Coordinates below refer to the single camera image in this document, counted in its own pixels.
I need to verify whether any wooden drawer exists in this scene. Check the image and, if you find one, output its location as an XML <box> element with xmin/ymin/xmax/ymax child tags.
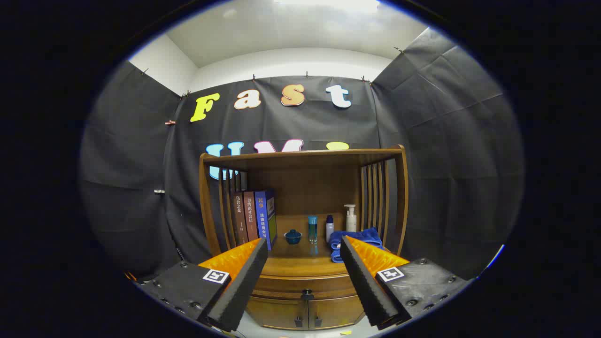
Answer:
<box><xmin>254</xmin><ymin>274</ymin><xmax>358</xmax><ymax>300</ymax></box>

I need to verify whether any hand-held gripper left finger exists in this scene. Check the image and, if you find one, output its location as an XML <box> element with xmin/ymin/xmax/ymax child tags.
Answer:
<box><xmin>136</xmin><ymin>238</ymin><xmax>269</xmax><ymax>332</ymax></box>

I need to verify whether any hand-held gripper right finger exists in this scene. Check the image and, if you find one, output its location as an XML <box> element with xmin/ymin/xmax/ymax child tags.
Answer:
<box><xmin>339</xmin><ymin>235</ymin><xmax>474</xmax><ymax>330</ymax></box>

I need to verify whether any black backdrop cloth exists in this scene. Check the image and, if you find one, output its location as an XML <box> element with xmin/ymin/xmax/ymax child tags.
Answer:
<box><xmin>80</xmin><ymin>28</ymin><xmax>524</xmax><ymax>282</ymax></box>

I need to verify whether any blue book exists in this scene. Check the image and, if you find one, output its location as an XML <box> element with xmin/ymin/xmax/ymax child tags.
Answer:
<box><xmin>254</xmin><ymin>189</ymin><xmax>277</xmax><ymax>251</ymax></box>

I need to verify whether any wooden cabinet door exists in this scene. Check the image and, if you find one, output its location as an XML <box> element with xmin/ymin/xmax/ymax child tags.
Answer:
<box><xmin>245</xmin><ymin>297</ymin><xmax>309</xmax><ymax>330</ymax></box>
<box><xmin>308</xmin><ymin>295</ymin><xmax>366</xmax><ymax>330</ymax></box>

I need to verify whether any folded blue towel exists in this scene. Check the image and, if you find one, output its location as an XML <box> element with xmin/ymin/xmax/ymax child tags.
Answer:
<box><xmin>329</xmin><ymin>227</ymin><xmax>385</xmax><ymax>263</ymax></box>

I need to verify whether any brown book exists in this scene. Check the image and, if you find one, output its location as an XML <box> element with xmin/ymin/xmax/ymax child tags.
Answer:
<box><xmin>243</xmin><ymin>191</ymin><xmax>260</xmax><ymax>242</ymax></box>
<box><xmin>233</xmin><ymin>192</ymin><xmax>249</xmax><ymax>246</ymax></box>

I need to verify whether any wooden countertop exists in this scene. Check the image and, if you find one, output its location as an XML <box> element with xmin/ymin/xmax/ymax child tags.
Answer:
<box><xmin>261</xmin><ymin>214</ymin><xmax>358</xmax><ymax>277</ymax></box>

